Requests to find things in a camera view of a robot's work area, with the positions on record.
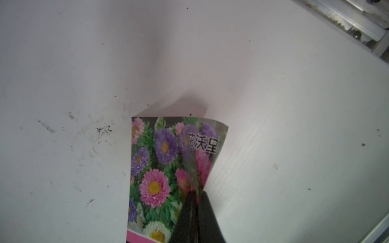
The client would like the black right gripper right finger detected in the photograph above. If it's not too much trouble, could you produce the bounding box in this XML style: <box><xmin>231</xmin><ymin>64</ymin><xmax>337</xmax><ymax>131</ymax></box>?
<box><xmin>198</xmin><ymin>191</ymin><xmax>226</xmax><ymax>243</ymax></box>

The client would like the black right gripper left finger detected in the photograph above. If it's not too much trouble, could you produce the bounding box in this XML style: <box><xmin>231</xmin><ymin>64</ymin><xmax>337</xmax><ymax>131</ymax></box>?
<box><xmin>169</xmin><ymin>191</ymin><xmax>198</xmax><ymax>243</ymax></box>

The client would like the flower seed bag pink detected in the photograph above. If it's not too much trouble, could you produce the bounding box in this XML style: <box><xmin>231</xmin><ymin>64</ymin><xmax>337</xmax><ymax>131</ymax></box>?
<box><xmin>126</xmin><ymin>116</ymin><xmax>228</xmax><ymax>243</ymax></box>

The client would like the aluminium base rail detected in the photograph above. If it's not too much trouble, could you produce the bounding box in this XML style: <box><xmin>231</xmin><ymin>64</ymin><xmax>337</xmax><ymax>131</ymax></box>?
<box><xmin>297</xmin><ymin>0</ymin><xmax>389</xmax><ymax>63</ymax></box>

